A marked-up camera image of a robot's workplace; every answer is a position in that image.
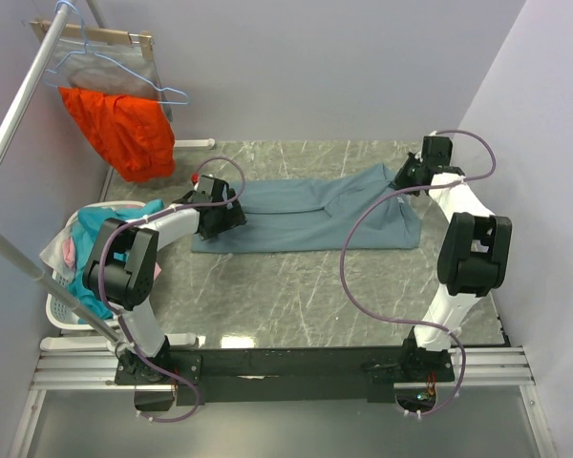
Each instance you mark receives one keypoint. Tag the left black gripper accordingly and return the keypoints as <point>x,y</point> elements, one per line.
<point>233,218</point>

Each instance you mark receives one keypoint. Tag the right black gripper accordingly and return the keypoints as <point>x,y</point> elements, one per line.
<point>399,182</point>

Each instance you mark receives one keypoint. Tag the slate blue polo shirt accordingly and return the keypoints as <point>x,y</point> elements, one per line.
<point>314,214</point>

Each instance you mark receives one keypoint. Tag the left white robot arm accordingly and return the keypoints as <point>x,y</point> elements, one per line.
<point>121,267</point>

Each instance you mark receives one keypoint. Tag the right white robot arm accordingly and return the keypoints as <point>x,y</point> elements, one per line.
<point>473,257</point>

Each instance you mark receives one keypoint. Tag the orange shirt on hanger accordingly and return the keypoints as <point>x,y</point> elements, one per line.
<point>133,135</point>

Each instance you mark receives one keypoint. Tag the pink garment in basket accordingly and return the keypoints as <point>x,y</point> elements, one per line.
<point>69,253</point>

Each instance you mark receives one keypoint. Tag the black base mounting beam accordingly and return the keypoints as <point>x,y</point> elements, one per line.
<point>306,374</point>

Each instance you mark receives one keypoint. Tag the grey mesh hanging bag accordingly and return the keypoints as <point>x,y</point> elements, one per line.
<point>114,67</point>

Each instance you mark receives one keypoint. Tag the wooden bag top bar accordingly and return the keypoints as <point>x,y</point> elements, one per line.
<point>144,40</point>

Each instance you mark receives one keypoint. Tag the silver clothes rack pole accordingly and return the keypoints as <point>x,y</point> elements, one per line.
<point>48,172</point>

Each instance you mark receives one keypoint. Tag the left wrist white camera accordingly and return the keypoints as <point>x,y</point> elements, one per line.
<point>197,179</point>

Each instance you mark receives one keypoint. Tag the white table edge bracket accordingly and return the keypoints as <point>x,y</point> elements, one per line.
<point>207,144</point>

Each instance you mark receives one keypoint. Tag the aluminium rail frame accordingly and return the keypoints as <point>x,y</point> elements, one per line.
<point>96,370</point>

